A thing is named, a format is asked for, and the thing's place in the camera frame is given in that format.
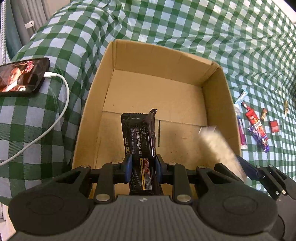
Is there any gold snack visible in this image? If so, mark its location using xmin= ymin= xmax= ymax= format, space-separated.
xmin=283 ymin=99 xmax=288 ymax=116

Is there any garment steamer with hose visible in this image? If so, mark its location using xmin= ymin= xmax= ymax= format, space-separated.
xmin=1 ymin=0 xmax=6 ymax=64

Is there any red kitkat style bar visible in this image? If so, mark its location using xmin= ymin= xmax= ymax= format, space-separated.
xmin=241 ymin=101 xmax=259 ymax=125

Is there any clear pack of crackers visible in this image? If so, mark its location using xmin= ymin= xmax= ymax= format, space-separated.
xmin=198 ymin=126 xmax=247 ymax=182

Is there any open cardboard box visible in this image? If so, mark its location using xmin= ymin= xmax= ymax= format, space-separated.
xmin=72 ymin=40 xmax=241 ymax=170

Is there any black smartphone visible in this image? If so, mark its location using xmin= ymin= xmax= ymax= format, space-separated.
xmin=1 ymin=57 xmax=50 ymax=97

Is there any white charging cable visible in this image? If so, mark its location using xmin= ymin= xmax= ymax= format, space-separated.
xmin=0 ymin=71 xmax=70 ymax=167

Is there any black chocolate bar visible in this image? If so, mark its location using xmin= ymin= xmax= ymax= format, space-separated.
xmin=121 ymin=108 xmax=163 ymax=195

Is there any small red gold candy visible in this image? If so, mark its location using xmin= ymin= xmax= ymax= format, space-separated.
xmin=260 ymin=108 xmax=268 ymax=121

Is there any purple tube snack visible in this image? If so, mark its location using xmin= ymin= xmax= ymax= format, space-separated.
xmin=234 ymin=104 xmax=247 ymax=150

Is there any light blue stick packet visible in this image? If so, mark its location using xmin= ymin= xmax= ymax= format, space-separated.
xmin=234 ymin=89 xmax=248 ymax=105

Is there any grey curtain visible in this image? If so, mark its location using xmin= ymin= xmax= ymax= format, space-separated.
xmin=1 ymin=1 xmax=50 ymax=59

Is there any red snack packet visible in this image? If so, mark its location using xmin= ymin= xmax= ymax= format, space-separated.
xmin=269 ymin=120 xmax=280 ymax=133

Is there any purple candy bar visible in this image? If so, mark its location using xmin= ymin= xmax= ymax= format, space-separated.
xmin=247 ymin=125 xmax=270 ymax=153

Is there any green checkered sofa cover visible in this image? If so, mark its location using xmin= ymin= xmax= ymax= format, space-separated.
xmin=0 ymin=0 xmax=296 ymax=204

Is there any orange red chip packet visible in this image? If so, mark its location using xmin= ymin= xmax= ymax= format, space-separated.
xmin=253 ymin=121 xmax=268 ymax=141

